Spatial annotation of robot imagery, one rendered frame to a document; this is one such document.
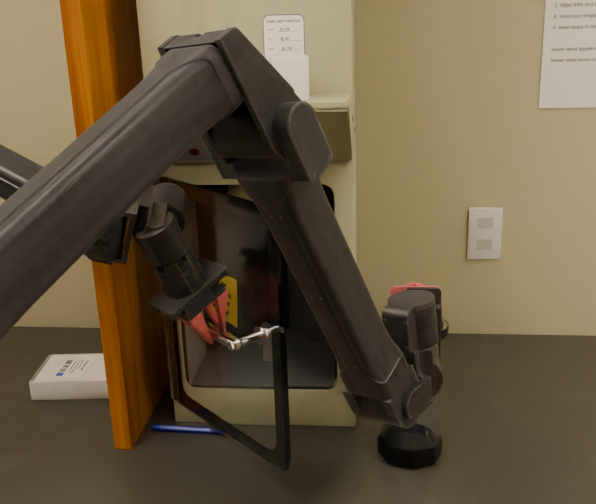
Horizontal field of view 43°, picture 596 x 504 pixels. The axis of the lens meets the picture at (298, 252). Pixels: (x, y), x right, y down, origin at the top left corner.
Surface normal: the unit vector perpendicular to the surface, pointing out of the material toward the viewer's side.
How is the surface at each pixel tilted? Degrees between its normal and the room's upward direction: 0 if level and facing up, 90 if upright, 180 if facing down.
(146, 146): 82
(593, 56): 90
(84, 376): 0
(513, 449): 0
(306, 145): 85
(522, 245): 90
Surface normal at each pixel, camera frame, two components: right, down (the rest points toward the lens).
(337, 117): -0.05, 0.89
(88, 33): 0.99, 0.00
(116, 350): -0.11, 0.32
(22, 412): -0.04, -0.95
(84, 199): 0.75, 0.04
